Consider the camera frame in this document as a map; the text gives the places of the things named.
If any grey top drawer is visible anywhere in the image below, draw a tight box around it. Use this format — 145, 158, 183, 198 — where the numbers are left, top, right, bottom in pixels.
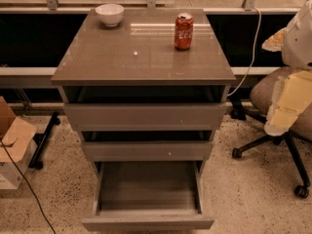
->
64, 103, 225, 131

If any grey middle drawer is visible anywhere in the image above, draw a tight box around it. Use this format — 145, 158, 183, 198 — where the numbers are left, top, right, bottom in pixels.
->
82, 141, 213, 162

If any white cable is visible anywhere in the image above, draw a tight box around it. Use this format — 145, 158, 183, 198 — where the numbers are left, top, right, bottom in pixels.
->
226, 7, 263, 98

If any red Coca-Cola can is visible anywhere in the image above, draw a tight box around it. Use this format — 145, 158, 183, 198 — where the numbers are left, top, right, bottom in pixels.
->
175, 13, 194, 51

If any black floor cable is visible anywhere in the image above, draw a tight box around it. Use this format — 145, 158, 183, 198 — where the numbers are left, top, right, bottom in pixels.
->
0, 139, 58, 234

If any grey drawer cabinet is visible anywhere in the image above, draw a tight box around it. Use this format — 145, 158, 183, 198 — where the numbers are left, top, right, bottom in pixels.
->
51, 7, 237, 183

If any white ceramic bowl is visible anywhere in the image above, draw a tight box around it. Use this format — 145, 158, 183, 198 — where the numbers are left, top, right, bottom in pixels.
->
96, 4, 125, 26

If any grey drawer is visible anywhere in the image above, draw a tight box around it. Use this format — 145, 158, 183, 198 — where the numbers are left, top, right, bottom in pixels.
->
64, 103, 225, 131
82, 141, 213, 162
82, 161, 214, 231

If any black stand foot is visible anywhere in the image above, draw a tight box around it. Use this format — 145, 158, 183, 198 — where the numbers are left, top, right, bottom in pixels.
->
29, 112, 60, 170

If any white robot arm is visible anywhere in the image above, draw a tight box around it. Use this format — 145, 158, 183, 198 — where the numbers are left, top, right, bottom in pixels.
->
262, 0, 312, 137

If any brown office chair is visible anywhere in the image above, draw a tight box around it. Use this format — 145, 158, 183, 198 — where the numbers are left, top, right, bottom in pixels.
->
230, 66, 312, 199

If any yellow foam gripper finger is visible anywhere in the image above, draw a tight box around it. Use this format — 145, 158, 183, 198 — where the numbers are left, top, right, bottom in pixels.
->
261, 26, 312, 137

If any cardboard box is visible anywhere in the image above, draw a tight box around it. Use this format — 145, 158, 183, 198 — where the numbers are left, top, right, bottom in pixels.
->
0, 97, 37, 189

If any grey bottom drawer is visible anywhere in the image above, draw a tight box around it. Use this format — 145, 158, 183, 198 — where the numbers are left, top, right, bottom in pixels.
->
82, 161, 214, 231

